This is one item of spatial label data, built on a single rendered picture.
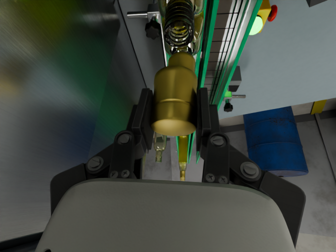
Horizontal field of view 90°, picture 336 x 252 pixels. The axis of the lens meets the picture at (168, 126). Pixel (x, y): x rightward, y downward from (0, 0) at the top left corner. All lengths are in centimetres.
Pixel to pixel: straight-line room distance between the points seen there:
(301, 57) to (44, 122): 86
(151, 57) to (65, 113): 41
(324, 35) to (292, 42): 9
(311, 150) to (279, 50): 243
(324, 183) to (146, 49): 284
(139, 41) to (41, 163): 43
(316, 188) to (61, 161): 298
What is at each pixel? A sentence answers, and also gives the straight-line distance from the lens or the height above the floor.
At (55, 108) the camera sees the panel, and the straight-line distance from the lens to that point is 20.
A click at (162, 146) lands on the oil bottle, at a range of 75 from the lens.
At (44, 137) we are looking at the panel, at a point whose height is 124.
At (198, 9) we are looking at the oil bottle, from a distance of 23.
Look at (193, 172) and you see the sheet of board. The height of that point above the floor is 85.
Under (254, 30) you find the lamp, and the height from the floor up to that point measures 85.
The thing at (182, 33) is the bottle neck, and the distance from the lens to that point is 20.
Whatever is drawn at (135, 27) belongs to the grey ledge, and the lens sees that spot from 52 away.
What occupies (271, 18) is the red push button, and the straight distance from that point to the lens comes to 63.
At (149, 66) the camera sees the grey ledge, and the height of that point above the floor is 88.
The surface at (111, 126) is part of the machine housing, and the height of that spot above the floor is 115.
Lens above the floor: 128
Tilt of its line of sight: 23 degrees down
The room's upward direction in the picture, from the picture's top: 177 degrees counter-clockwise
